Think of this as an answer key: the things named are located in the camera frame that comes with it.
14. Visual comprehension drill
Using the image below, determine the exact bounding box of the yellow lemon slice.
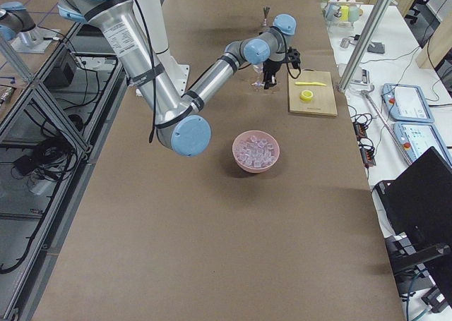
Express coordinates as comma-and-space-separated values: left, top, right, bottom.
299, 90, 314, 102

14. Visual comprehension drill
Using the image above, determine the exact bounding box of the pink bowl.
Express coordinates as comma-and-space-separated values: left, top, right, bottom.
232, 131, 280, 174

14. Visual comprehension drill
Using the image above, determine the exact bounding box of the aluminium frame post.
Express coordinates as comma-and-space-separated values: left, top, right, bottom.
338, 0, 391, 93

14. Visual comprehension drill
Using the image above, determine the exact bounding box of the clear ice cubes pile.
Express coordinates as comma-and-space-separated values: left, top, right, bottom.
233, 135, 276, 169

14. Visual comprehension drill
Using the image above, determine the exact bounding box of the bamboo cutting board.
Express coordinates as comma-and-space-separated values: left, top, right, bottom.
287, 71, 338, 116

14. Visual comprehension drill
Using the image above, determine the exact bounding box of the green plastic cup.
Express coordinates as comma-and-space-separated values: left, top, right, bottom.
348, 4, 359, 23

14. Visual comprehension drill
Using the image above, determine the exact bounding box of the clear wine glass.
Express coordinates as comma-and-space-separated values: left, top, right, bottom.
251, 63, 264, 90

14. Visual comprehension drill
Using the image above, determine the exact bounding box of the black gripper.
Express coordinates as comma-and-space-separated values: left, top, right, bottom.
263, 47, 301, 90

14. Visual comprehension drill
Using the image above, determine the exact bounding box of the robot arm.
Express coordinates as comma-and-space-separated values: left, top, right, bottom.
58, 0, 297, 157

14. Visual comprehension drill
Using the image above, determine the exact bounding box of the yellow plastic cup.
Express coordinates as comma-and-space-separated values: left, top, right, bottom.
337, 5, 349, 22

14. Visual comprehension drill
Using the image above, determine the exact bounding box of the brown table mat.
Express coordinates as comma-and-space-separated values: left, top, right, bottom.
20, 0, 407, 321

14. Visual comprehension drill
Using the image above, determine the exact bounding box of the steel jigger measuring cup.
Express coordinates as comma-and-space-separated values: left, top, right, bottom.
261, 6, 270, 28

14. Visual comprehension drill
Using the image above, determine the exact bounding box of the blue teach pendant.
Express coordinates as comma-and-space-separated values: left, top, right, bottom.
393, 121, 451, 164
381, 83, 434, 123

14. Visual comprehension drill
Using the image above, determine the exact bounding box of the small steel canister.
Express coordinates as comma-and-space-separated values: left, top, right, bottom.
340, 37, 350, 49

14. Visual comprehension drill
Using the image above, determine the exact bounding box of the yellow plastic knife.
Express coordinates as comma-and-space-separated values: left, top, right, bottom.
294, 81, 327, 87

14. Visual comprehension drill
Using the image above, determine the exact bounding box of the black laptop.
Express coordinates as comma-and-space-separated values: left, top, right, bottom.
370, 145, 452, 251

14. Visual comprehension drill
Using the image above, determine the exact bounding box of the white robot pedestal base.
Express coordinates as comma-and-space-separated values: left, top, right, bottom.
133, 0, 190, 95

